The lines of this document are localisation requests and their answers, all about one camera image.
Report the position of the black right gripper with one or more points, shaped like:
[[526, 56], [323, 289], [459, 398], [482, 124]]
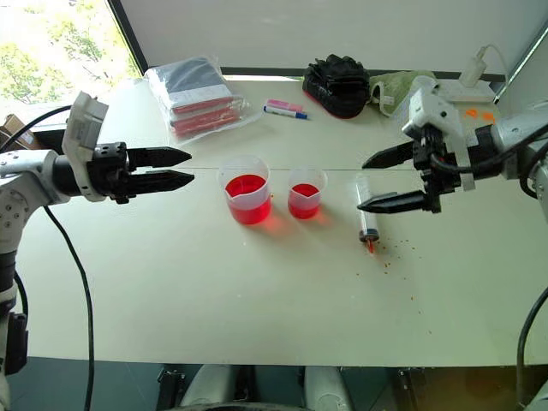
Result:
[[445, 182]]

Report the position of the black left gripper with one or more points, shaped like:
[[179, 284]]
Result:
[[109, 171]]

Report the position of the clear plastic syringe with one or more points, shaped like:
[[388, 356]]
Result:
[[369, 222]]

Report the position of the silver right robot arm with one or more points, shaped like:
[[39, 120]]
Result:
[[509, 132]]

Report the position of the large beaker red liquid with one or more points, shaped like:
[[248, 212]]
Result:
[[248, 197]]

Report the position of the small beaker red liquid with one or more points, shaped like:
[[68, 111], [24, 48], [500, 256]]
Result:
[[305, 199]]

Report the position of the plastic bag of notebooks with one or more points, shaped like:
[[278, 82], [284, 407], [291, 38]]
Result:
[[199, 98]]

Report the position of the green cloth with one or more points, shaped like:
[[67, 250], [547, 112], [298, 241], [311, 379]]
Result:
[[391, 87]]

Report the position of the clear empty plastic jug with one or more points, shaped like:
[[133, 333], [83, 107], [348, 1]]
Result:
[[424, 82]]

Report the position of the black crumpled gloves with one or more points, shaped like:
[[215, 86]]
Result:
[[336, 87]]

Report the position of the white power strip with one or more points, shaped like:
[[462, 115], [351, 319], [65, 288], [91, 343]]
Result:
[[468, 92]]

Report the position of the blue capped marker pen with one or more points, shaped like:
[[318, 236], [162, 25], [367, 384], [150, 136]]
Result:
[[284, 112]]

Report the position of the white plug adapter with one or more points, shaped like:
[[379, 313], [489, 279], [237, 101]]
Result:
[[472, 70]]

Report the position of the pink marker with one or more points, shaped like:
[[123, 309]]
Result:
[[283, 104]]

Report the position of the brown cardboard box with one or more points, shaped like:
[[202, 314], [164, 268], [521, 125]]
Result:
[[15, 132]]

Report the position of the black slanted pole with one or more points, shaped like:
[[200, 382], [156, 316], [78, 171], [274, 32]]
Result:
[[518, 64]]

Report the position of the pale rounded robot leg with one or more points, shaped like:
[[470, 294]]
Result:
[[210, 385], [327, 387]]

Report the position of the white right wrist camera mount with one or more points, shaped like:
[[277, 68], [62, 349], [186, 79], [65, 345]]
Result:
[[432, 109]]

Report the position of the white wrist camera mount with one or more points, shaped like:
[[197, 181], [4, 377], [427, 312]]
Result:
[[432, 109], [83, 128]]

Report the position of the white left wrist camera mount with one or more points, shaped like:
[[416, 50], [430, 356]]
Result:
[[83, 128]]

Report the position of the black window frame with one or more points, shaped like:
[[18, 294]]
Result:
[[128, 36]]

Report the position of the black table bracket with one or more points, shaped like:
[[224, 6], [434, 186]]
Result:
[[406, 387], [171, 381]]

